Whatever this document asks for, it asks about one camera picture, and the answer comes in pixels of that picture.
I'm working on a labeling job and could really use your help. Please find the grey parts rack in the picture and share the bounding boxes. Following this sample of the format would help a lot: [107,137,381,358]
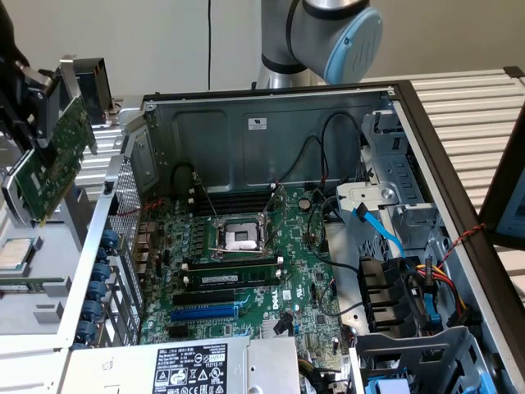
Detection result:
[0,122,108,350]

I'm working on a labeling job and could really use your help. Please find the green loose RAM stick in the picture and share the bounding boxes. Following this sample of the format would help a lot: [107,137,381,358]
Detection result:
[0,277,69,291]

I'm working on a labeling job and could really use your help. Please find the silver USB port block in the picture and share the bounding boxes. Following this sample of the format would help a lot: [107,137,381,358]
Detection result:
[135,250,155,276]

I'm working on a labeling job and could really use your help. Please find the blue SATA wire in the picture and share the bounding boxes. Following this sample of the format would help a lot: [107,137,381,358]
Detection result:
[351,202,408,259]

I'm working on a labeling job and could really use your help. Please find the silver power supply with label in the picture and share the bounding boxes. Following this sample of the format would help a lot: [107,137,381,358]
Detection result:
[61,335,304,394]

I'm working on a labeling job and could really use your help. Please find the grey metal disk bay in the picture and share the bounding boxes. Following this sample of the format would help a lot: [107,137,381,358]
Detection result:
[353,326,495,394]

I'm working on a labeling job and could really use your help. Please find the yellow purple wire bundle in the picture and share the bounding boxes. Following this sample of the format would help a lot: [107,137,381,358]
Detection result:
[298,357,331,381]

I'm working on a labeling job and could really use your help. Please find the long black expansion slot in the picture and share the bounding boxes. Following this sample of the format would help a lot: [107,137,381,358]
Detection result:
[171,288,238,308]

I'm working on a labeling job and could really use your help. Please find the green Dell motherboard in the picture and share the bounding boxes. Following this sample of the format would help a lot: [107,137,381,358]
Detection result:
[137,186,356,373]

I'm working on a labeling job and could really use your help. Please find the black wire plug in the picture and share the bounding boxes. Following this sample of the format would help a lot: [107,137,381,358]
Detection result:
[272,312,295,337]

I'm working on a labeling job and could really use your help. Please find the red black twisted wire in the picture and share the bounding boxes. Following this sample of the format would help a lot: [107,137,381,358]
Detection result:
[439,222,488,264]
[116,198,166,218]

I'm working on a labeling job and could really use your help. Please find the metal socket cover frame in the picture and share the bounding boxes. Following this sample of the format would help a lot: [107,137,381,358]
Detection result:
[260,183,289,233]

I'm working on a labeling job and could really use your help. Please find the black looped wire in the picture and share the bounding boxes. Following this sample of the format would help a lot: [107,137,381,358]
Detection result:
[169,161,199,200]
[281,135,325,184]
[320,110,364,184]

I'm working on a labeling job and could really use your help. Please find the black table corner cap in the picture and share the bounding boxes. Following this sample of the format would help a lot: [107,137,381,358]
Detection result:
[503,65,525,88]

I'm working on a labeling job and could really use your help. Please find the green GPU with black cooler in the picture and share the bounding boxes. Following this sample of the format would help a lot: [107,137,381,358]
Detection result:
[2,56,98,227]

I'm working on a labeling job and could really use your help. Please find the black box-shaped cooler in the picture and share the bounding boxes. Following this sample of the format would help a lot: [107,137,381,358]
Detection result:
[75,57,115,124]

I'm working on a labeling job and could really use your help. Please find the empty black RAM slot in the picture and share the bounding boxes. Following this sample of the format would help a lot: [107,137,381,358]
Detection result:
[192,203,272,211]
[192,197,272,205]
[182,254,285,273]
[192,191,272,199]
[193,208,270,217]

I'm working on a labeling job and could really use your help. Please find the dark framed monitor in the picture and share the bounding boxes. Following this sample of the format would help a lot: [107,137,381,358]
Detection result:
[477,109,525,250]

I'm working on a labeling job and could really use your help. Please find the silver network port block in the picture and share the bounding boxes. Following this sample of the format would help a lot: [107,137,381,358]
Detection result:
[137,221,159,251]

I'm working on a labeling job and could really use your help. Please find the open grey PC case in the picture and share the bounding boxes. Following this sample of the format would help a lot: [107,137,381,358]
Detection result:
[57,80,525,394]

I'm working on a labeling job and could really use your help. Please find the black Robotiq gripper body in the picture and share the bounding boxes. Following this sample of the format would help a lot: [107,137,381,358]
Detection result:
[0,0,31,103]

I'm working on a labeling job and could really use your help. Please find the silver CPU socket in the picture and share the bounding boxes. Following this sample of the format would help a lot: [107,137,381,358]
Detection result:
[209,213,275,260]

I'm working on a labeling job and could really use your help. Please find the silver CPU chip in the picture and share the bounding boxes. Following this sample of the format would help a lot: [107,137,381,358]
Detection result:
[0,237,34,273]

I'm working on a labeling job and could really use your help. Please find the silver drive latch plate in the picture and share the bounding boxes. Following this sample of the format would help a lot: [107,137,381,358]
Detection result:
[335,182,399,217]

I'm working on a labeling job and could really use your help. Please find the thin black hanging cable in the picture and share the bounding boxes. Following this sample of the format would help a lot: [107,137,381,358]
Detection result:
[206,0,213,92]

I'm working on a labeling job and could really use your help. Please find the yellow red power wires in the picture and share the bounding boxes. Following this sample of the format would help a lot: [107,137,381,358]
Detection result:
[413,262,469,318]

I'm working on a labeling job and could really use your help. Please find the grey metal drive cage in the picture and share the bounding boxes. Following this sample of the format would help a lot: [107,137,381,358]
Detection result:
[359,108,446,258]

